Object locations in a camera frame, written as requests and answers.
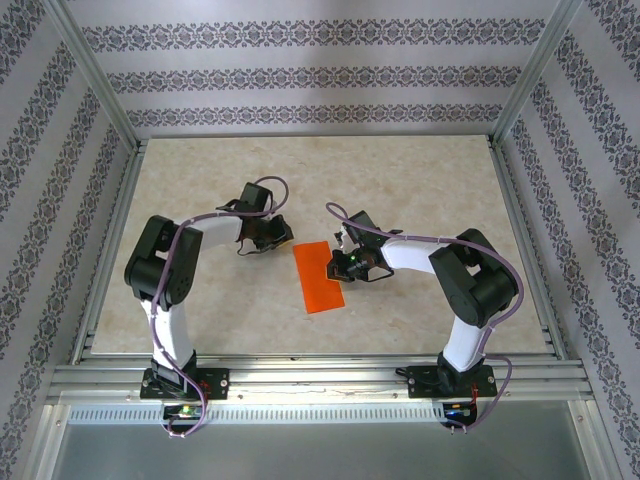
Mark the grey metal shelf plate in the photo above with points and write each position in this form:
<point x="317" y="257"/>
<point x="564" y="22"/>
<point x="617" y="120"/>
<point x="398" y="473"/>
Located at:
<point x="320" y="450"/>

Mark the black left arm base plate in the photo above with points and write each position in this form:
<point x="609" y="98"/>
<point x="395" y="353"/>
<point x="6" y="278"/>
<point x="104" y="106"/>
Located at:
<point x="217" y="384"/>

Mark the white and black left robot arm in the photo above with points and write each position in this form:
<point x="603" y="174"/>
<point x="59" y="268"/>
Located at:
<point x="175" y="335"/>

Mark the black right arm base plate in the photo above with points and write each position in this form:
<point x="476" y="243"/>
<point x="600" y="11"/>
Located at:
<point x="425" y="382"/>

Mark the aluminium side rail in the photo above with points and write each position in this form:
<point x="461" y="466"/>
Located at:
<point x="518" y="225"/>
<point x="117" y="225"/>

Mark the aluminium mounting rail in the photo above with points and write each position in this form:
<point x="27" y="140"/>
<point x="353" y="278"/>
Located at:
<point x="320" y="380"/>

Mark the small controller board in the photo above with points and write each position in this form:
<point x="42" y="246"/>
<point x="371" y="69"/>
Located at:
<point x="182" y="411"/>
<point x="457" y="412"/>

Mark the aluminium frame post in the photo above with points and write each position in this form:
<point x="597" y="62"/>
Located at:
<point x="97" y="75"/>
<point x="539" y="65"/>

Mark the orange paper sheet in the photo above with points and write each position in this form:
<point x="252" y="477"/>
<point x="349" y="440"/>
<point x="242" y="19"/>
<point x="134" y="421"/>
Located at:
<point x="315" y="285"/>

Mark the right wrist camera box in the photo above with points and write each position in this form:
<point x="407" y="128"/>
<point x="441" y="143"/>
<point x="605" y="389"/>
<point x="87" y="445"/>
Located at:
<point x="344" y="237"/>

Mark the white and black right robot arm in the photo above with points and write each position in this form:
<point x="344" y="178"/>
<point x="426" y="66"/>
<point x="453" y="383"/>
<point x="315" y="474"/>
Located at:
<point x="465" y="345"/>

